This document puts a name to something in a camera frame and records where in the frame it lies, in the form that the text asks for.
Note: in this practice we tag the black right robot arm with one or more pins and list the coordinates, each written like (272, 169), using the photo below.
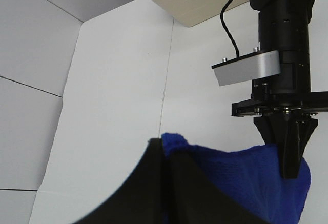
(283, 26)

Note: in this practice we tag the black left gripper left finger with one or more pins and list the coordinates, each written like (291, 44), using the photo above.
(139, 198)

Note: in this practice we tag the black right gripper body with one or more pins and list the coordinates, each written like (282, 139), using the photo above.
(288, 91)

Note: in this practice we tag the blue microfibre towel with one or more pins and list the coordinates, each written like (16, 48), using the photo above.
(250, 177)

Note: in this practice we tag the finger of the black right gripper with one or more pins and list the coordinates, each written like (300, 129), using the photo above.
(294, 133)
(272, 130)

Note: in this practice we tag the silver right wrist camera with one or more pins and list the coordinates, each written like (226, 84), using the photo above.
(252, 66)

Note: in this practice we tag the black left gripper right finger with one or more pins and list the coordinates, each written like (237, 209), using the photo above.
(194, 199)

